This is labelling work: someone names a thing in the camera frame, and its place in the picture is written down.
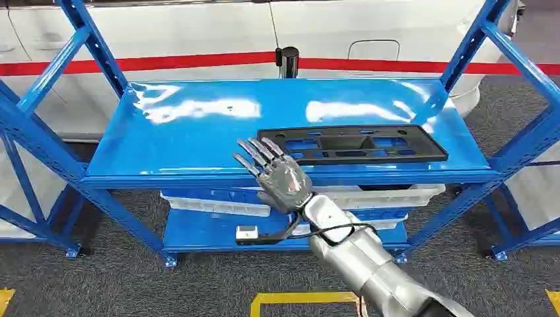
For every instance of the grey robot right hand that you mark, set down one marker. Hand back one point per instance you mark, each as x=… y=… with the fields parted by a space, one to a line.
x=284 y=183

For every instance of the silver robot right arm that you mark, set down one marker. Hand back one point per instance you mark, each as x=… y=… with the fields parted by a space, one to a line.
x=363 y=262

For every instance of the white plastic bin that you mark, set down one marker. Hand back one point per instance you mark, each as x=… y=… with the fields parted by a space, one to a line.
x=389 y=225
x=385 y=197
x=210 y=208

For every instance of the large blue steel rack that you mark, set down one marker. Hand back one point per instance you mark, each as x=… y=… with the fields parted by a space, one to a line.
x=197 y=144

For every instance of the red barrier belt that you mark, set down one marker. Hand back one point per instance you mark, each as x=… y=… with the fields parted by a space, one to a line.
x=153 y=63

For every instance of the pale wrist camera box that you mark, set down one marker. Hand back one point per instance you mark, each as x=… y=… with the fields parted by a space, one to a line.
x=247 y=232

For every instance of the black barrier post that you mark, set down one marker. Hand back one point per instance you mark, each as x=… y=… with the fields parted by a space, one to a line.
x=289 y=61

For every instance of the black plastic frame panel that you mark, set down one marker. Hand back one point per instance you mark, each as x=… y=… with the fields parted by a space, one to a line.
x=411 y=151

